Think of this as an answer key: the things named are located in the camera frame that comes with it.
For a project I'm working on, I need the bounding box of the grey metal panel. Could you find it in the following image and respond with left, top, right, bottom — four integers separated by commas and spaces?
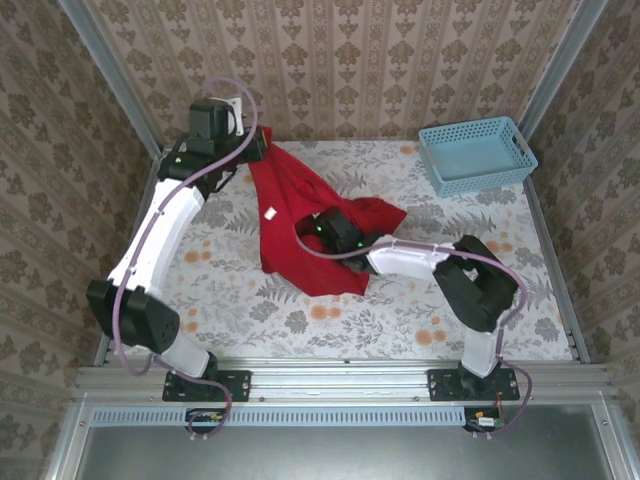
74, 404, 617, 480

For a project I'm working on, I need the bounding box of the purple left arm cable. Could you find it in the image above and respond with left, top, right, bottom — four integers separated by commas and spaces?
112, 77, 261, 444

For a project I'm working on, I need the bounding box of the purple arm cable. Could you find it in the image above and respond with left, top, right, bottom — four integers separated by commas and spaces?
292, 229, 532, 441
112, 77, 261, 444

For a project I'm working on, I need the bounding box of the floral patterned table cloth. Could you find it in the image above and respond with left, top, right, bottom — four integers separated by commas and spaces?
112, 140, 574, 361

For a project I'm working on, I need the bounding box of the aluminium frame rail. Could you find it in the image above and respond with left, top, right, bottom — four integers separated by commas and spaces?
72, 357, 614, 404

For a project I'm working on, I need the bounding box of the aluminium frame post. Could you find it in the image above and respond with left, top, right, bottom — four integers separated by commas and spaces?
57, 0, 166, 154
518, 0, 612, 139

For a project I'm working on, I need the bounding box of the slotted grey cable duct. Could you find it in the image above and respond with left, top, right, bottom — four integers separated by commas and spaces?
92, 405, 469, 427

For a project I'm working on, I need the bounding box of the red t-shirt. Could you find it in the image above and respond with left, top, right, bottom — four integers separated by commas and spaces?
248, 125, 409, 297

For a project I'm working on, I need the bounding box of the small black connector board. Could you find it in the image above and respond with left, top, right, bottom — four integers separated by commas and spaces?
185, 407, 227, 435
464, 407, 505, 434

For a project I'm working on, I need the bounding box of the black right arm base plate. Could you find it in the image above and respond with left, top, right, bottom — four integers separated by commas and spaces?
427, 368, 520, 403

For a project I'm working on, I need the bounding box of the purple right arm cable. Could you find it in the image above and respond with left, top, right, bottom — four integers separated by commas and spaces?
292, 229, 532, 441

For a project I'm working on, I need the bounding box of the light blue plastic basket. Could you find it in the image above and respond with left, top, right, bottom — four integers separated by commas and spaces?
418, 116, 540, 198

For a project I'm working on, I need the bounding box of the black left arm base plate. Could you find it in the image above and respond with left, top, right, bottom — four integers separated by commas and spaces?
162, 368, 251, 403

